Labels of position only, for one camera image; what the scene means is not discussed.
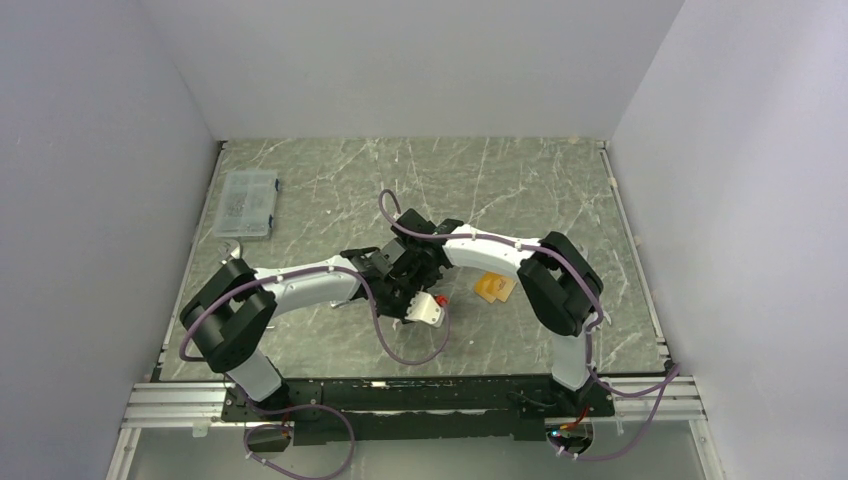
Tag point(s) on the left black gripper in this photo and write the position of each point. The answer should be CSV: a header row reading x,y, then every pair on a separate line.
x,y
402,311

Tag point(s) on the clear plastic screw box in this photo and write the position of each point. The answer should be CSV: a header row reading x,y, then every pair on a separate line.
x,y
247,204

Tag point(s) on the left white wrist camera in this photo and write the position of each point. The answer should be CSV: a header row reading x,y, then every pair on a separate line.
x,y
424,308

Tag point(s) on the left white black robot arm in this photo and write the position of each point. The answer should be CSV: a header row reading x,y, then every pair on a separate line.
x,y
228,316

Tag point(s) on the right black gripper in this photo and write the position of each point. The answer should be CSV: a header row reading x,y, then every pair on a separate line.
x,y
430,284

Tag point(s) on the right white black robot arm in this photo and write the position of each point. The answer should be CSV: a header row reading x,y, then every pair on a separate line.
x,y
563,290

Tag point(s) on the orange card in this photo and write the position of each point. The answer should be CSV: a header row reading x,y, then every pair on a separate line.
x,y
493,287

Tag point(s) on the aluminium frame rail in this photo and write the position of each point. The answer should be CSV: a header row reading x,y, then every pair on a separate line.
x,y
202,405

